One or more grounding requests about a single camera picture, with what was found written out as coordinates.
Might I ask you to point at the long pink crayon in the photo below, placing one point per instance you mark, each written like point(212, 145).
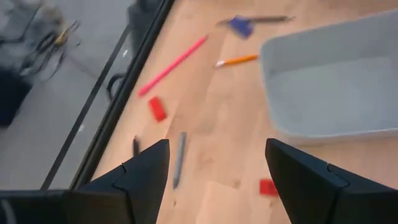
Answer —
point(172, 65)

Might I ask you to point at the black perforated panel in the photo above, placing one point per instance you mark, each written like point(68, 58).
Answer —
point(143, 15)

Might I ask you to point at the grey crayon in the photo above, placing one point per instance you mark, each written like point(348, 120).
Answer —
point(179, 160)

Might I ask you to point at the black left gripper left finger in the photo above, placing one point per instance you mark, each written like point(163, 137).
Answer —
point(133, 193)

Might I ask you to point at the dark brown pencil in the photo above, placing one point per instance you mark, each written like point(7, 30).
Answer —
point(270, 19)

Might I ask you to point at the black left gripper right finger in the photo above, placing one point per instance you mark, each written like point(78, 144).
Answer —
point(311, 193)

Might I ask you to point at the red eraser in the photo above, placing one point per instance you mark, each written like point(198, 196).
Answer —
point(157, 108)
point(267, 187)

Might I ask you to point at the orange pencil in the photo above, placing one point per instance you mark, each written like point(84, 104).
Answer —
point(239, 59)

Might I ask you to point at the purple eraser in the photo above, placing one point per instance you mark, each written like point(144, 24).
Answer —
point(241, 26)

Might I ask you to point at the black aluminium table frame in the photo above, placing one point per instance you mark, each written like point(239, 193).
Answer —
point(124, 93)

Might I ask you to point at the grey plastic bin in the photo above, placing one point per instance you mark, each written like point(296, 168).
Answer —
point(326, 93)

